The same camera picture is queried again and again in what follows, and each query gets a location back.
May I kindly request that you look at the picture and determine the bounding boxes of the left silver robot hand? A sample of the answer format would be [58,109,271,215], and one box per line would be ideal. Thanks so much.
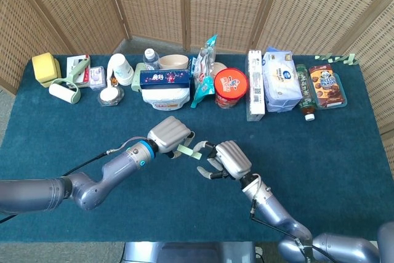
[147,116,196,159]

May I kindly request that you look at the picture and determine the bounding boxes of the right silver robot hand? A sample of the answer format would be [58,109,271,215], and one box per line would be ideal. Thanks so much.
[195,140,252,180]

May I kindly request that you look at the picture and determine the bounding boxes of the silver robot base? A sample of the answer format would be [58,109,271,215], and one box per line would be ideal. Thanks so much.
[121,241,257,263]

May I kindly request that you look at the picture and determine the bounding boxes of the white plastic tub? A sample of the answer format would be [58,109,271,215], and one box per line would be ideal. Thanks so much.
[141,87,191,112]

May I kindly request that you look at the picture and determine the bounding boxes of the teal table cloth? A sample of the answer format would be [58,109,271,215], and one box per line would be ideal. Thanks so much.
[0,54,385,243]

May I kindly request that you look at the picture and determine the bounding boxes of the blue toothpaste box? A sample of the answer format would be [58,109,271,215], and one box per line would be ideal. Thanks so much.
[139,68,191,91]

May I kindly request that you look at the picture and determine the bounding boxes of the teal clear snack bag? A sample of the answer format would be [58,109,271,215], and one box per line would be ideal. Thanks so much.
[190,34,219,109]

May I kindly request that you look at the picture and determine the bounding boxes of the pale green holder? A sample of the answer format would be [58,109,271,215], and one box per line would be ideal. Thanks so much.
[131,62,147,93]

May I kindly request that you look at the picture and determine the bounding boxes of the clear hexagonal jar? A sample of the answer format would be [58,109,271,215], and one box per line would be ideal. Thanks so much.
[97,86,126,107]

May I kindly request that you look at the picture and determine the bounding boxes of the long white barcode box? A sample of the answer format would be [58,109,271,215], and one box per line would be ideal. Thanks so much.
[245,49,266,122]

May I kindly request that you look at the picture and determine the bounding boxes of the beige bowl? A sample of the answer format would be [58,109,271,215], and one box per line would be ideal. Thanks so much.
[158,54,189,70]

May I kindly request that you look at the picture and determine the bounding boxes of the red lidded noodle cup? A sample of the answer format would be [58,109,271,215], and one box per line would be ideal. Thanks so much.
[214,68,249,110]

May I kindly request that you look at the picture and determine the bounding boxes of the clear water bottle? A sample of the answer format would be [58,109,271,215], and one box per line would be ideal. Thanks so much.
[142,48,161,71]

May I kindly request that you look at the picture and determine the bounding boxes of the white paper cup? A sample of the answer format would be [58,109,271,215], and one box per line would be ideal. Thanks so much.
[107,53,135,87]

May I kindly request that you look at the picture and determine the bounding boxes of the beige round container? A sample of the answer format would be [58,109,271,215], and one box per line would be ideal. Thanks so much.
[212,62,228,79]

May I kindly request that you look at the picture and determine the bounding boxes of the white blue tissue pack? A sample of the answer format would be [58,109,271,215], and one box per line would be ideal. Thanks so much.
[262,46,303,113]

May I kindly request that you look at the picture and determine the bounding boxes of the small purple white pack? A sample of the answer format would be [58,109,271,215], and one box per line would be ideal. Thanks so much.
[89,65,107,91]

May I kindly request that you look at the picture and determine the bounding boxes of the green tea bottle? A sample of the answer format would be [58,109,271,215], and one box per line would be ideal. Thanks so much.
[294,63,317,121]

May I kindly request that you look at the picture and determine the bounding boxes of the teal clear tray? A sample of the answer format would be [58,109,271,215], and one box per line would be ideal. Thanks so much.
[313,71,348,110]

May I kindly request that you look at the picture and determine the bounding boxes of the green white lint roller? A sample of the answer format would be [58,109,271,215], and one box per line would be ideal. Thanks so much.
[48,57,92,105]

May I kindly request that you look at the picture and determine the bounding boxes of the white and red carton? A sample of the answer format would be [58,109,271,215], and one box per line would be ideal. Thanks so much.
[66,54,92,88]

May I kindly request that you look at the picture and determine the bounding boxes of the brown panda biscuit box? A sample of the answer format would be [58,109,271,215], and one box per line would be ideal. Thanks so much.
[308,64,345,107]

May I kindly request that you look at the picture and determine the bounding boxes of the pale yellow plastic box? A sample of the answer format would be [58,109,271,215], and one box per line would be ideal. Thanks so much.
[39,59,62,88]

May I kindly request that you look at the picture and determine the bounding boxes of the yellow sponge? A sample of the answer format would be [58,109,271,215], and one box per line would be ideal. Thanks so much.
[31,52,56,83]

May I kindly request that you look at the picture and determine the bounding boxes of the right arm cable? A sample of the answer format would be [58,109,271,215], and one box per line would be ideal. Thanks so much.
[249,179,327,263]

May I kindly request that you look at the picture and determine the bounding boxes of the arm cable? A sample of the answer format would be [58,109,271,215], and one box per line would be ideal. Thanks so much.
[249,179,327,263]
[0,136,148,224]

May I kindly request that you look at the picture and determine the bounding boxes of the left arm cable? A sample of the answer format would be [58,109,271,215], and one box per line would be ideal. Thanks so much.
[0,136,148,224]

